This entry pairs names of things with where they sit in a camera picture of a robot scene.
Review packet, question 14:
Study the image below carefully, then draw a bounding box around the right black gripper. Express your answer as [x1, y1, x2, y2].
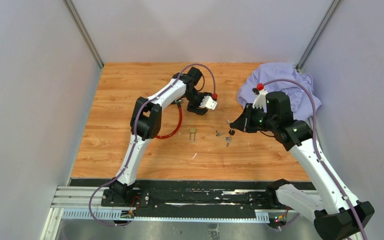
[231, 103, 277, 133]

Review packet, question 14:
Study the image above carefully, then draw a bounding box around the black head key bunch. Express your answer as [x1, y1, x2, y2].
[226, 119, 236, 137]

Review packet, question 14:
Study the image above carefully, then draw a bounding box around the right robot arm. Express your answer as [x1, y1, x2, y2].
[229, 91, 375, 240]

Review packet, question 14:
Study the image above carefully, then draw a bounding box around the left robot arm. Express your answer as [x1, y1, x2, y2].
[108, 63, 217, 207]

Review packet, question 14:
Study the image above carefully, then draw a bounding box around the silver key pair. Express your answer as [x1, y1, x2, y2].
[222, 136, 232, 147]

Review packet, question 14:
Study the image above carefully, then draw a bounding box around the small silver key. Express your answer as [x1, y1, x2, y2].
[215, 130, 225, 137]

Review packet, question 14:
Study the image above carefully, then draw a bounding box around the brass padlock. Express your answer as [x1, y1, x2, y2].
[189, 127, 197, 143]

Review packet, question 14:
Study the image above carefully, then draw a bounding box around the lavender crumpled cloth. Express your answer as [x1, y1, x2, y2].
[236, 62, 322, 121]

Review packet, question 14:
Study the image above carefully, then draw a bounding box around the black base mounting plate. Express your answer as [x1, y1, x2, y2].
[101, 180, 289, 220]

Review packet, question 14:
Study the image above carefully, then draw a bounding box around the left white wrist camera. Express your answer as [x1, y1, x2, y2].
[199, 95, 218, 110]

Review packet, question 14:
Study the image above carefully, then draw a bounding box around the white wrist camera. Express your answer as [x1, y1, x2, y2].
[199, 95, 218, 110]
[252, 89, 268, 112]

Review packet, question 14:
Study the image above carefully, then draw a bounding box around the red cable lock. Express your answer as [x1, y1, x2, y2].
[154, 97, 184, 140]

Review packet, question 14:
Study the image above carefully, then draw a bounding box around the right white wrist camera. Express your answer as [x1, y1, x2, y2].
[252, 89, 268, 112]

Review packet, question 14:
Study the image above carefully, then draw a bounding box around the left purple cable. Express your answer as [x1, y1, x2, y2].
[88, 63, 219, 228]

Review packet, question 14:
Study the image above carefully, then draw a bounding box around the aluminium frame rail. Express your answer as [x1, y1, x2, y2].
[51, 186, 354, 224]

